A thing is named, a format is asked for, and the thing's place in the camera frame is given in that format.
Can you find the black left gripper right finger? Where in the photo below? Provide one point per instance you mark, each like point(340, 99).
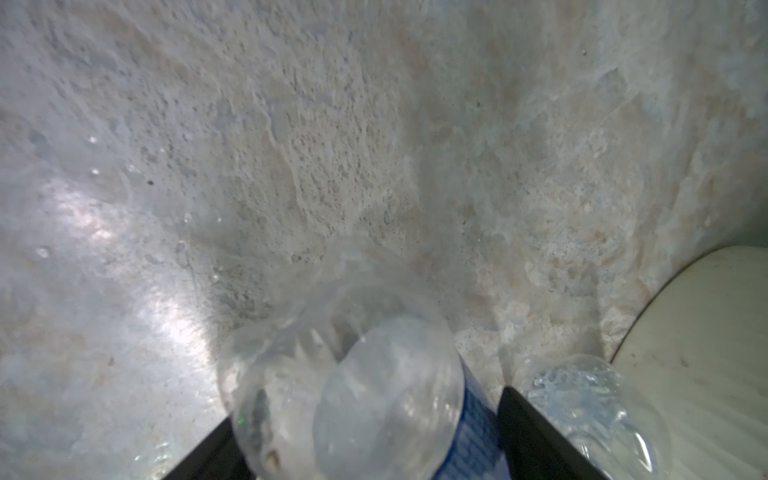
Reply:
point(533, 448)

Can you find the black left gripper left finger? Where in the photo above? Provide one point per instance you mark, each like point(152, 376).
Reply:
point(217, 457)

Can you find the clear bottle blue label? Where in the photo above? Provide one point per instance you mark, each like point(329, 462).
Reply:
point(356, 375)
point(610, 422)

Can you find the cream waste bin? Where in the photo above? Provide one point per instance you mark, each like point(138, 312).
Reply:
point(698, 352)

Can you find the clear bottle blue label top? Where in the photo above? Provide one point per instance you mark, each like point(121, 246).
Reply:
point(610, 422)

